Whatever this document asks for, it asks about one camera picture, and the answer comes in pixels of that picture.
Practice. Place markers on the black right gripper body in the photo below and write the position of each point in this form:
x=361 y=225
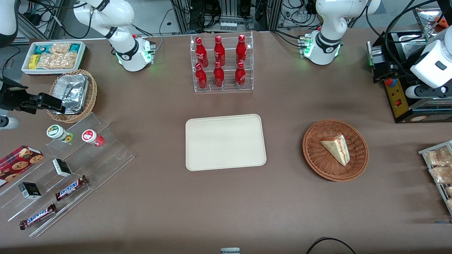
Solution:
x=10 y=97

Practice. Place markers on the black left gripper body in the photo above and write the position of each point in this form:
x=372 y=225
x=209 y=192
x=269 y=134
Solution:
x=398 y=69

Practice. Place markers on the triangle sandwich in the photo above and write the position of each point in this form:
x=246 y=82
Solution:
x=337 y=148

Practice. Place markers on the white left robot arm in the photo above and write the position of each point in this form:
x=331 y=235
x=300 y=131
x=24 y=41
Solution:
x=330 y=21

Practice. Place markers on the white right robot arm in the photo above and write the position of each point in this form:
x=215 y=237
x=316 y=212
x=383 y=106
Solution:
x=120 y=14

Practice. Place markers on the light wicker basket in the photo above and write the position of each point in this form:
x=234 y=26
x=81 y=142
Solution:
x=92 y=95

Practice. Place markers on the brown wicker basket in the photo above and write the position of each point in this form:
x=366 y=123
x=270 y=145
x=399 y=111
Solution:
x=317 y=158

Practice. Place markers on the beige plastic tray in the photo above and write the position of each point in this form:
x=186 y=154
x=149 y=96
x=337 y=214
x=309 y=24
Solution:
x=226 y=143

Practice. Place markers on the silver box with green light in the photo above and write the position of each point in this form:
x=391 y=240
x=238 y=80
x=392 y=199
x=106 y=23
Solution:
x=374 y=53

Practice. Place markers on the silver foil container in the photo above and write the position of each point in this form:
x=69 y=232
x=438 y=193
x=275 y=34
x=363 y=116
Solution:
x=72 y=91

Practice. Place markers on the green lid yogurt cup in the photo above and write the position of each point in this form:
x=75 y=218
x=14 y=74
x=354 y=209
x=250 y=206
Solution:
x=56 y=132

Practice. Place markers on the black food warmer cabinet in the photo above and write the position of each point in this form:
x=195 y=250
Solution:
x=395 y=102

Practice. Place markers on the steel pan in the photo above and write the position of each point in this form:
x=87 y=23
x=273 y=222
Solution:
x=415 y=44

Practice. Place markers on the clear bag of crackers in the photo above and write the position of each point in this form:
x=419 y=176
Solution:
x=56 y=60
x=60 y=47

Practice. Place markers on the yellow snack packet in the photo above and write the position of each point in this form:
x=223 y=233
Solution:
x=33 y=61

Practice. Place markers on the red lid yogurt cup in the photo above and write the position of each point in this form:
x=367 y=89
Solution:
x=90 y=136

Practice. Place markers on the teal snack packet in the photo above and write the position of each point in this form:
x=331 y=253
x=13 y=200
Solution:
x=42 y=48
x=75 y=47

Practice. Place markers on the white plastic snack bin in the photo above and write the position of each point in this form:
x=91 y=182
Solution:
x=82 y=56

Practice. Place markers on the small black carton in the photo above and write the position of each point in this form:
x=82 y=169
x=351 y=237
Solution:
x=30 y=190
x=62 y=167

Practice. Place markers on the red cookie box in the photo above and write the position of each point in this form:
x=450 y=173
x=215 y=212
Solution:
x=19 y=162

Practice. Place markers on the red sausage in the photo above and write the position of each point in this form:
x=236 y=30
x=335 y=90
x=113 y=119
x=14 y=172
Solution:
x=443 y=21

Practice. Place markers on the clear acrylic stepped display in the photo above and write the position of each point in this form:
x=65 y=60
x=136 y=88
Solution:
x=106 y=155

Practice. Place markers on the snickers chocolate bar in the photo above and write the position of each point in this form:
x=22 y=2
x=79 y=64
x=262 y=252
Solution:
x=70 y=188
x=38 y=216

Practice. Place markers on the clear bag of pastry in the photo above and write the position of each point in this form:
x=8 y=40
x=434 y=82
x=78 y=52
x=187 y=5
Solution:
x=438 y=157
x=442 y=174

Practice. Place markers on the red cola bottle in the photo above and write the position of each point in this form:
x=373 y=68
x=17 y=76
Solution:
x=241 y=50
x=201 y=51
x=201 y=77
x=240 y=75
x=219 y=76
x=219 y=51

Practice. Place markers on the clear acrylic bottle rack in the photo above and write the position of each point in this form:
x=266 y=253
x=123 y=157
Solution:
x=226 y=88

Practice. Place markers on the white power strip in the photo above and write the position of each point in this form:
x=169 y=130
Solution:
x=229 y=25

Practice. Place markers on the small grey device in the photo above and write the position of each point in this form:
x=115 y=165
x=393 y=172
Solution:
x=230 y=251

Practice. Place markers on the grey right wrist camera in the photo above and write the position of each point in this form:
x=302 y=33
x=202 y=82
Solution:
x=7 y=122

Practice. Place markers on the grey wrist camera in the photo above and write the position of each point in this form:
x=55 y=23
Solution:
x=7 y=122
x=423 y=91

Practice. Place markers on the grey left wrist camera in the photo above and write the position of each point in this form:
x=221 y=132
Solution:
x=423 y=91

